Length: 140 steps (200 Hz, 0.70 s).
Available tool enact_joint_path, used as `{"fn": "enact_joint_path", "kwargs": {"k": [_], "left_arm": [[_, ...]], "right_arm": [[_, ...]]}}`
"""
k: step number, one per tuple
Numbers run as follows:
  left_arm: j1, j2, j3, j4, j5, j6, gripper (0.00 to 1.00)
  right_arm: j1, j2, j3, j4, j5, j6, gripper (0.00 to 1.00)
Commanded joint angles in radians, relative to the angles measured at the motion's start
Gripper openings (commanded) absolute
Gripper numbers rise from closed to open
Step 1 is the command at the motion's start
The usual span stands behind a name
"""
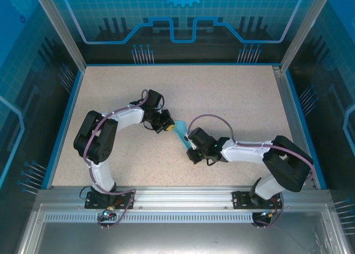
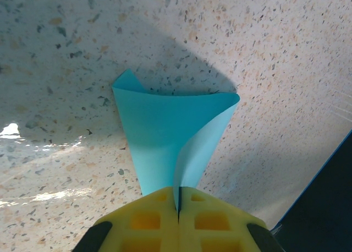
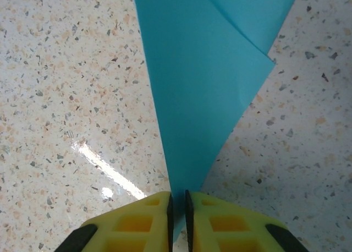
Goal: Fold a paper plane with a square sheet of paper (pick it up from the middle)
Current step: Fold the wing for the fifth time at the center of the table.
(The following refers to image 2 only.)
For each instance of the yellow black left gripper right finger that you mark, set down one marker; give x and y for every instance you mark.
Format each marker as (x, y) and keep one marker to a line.
(214, 224)

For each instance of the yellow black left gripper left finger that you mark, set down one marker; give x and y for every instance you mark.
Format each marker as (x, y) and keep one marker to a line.
(148, 224)

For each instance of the light blue paper sheet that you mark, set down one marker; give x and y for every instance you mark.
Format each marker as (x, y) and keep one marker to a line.
(165, 125)

